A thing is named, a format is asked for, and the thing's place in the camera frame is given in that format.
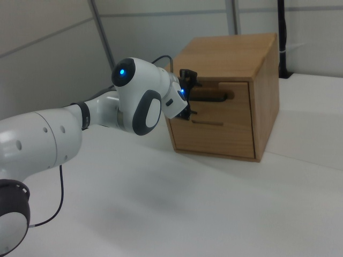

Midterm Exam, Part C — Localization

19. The grey corner partition post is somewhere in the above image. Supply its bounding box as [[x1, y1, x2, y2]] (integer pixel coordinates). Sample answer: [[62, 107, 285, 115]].
[[89, 0, 119, 71]]

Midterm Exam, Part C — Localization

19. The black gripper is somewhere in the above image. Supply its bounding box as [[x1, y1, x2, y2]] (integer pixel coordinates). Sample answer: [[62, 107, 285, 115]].
[[177, 68, 200, 120]]

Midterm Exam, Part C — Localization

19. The wooden two-drawer cabinet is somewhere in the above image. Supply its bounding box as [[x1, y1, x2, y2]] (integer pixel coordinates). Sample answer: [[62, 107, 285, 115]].
[[163, 32, 281, 163]]

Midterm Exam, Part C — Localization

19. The wooden drawer with slot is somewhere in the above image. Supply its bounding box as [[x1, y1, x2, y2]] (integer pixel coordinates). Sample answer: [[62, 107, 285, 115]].
[[167, 117, 257, 159]]

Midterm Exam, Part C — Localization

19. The black metal drawer handle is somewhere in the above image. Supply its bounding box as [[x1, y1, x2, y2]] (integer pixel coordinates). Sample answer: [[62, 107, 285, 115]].
[[190, 92, 235, 103]]

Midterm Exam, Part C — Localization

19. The wooden drawer with black handle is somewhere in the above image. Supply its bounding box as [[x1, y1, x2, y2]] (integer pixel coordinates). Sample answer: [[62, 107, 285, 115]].
[[187, 77, 255, 126]]

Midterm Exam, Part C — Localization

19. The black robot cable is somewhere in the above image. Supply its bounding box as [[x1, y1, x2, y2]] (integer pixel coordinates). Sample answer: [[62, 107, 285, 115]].
[[29, 55, 175, 228]]

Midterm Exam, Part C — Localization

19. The white cable tie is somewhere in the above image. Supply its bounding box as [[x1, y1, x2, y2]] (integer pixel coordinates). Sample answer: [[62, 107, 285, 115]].
[[279, 42, 305, 54]]

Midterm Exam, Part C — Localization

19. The black mount pole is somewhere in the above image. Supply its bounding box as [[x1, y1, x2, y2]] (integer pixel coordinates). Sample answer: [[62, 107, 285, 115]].
[[277, 0, 293, 80]]

